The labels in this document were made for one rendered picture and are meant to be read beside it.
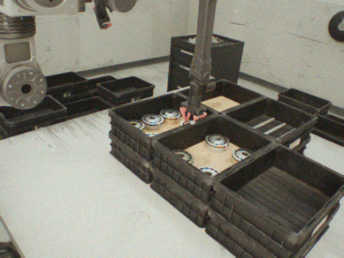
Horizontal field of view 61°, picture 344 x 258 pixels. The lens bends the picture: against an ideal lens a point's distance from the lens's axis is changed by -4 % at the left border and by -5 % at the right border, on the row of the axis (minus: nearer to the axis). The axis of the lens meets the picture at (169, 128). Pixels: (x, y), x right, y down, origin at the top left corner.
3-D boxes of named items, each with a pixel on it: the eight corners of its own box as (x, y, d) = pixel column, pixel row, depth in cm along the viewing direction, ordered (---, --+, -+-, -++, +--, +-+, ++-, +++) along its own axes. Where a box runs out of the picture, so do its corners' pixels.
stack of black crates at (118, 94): (116, 146, 251) (116, 95, 229) (97, 131, 269) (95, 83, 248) (153, 132, 276) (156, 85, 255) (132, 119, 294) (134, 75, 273)
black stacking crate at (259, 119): (270, 166, 123) (277, 143, 117) (216, 136, 141) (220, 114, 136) (311, 138, 147) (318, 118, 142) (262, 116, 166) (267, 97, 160)
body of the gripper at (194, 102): (190, 103, 139) (192, 88, 136) (207, 111, 133) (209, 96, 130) (180, 106, 135) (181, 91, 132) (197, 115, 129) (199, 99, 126)
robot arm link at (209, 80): (190, 64, 126) (205, 73, 121) (207, 61, 133) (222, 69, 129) (184, 89, 133) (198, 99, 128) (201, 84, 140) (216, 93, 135)
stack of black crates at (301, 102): (317, 145, 279) (332, 101, 257) (304, 156, 260) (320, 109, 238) (280, 128, 303) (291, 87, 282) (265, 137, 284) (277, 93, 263)
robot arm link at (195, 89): (187, 79, 128) (197, 84, 124) (198, 77, 132) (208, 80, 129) (185, 95, 131) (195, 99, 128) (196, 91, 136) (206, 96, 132)
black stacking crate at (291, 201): (285, 269, 79) (298, 240, 74) (206, 209, 98) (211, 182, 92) (340, 206, 104) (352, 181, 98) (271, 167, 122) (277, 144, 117)
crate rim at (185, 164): (209, 187, 93) (211, 181, 92) (149, 144, 112) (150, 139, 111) (276, 147, 118) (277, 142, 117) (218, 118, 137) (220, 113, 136)
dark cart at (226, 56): (194, 136, 304) (206, 47, 261) (164, 119, 331) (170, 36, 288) (230, 121, 342) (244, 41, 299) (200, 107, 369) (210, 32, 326)
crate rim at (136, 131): (149, 144, 112) (149, 139, 111) (106, 114, 131) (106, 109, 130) (218, 118, 137) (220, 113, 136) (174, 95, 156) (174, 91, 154)
